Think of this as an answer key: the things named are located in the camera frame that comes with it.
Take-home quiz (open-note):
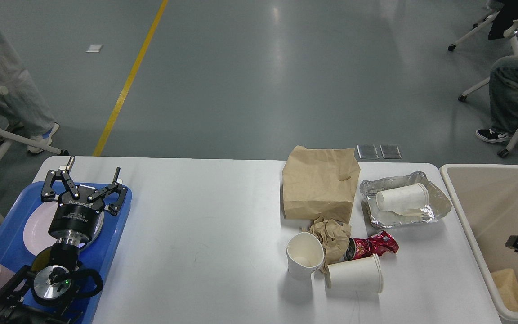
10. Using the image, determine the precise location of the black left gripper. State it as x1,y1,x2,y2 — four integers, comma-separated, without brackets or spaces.
40,156,129,247

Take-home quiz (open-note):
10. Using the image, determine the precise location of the brown paper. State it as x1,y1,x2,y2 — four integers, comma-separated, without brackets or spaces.
308,217,351,273
491,268,518,312

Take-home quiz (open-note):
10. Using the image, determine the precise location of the pink plate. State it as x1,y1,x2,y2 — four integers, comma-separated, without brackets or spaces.
22,202,105,254

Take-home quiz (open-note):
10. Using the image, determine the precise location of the dark teal mug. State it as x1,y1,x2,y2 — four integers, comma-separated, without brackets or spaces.
31,247,51,273

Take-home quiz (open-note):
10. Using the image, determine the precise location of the brown paper bag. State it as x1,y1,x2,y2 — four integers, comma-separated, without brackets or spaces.
282,146,361,223

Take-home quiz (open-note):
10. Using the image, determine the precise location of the white paper cup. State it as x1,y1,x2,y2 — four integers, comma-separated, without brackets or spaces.
286,232,325,279
325,254,384,293

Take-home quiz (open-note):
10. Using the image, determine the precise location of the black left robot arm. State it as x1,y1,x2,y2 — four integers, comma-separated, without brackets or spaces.
0,157,132,324

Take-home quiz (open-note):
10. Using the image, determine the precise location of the light green plate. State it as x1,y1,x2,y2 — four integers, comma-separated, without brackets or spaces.
79,218,103,250

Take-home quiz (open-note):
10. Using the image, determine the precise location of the white plastic bin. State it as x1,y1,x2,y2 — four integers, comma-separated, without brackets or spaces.
440,164,518,322

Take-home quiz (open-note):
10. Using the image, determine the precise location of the blue plastic tray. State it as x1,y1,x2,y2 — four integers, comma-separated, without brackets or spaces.
0,182,132,324

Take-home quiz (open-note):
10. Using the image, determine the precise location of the aluminium foil tray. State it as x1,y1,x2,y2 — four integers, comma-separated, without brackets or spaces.
359,171,452,229

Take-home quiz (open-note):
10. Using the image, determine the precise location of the standing person in black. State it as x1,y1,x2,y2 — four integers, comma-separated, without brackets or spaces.
0,30,59,145

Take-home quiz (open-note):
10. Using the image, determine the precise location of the white container in foil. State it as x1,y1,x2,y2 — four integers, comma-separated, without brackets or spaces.
376,183,429,213

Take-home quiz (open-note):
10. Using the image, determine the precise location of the red snack wrapper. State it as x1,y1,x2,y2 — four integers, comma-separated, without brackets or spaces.
343,230,399,261

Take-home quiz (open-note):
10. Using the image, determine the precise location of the lying white paper cup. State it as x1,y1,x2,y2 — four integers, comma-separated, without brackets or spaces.
325,254,384,293

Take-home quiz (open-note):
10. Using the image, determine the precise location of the right floor socket plate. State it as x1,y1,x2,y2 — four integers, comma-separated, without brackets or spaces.
380,145,402,159

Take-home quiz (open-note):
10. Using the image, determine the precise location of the floor socket plate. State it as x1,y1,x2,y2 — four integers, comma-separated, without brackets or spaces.
357,145,379,160
380,145,402,159

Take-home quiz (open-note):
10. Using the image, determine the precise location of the left floor socket plate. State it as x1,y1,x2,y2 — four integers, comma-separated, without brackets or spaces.
357,145,379,160

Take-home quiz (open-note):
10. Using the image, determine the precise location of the crumpled brown paper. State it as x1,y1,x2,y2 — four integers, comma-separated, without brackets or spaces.
308,217,351,273

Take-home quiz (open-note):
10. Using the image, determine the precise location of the white office chair right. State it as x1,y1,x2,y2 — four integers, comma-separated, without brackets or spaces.
459,0,518,157

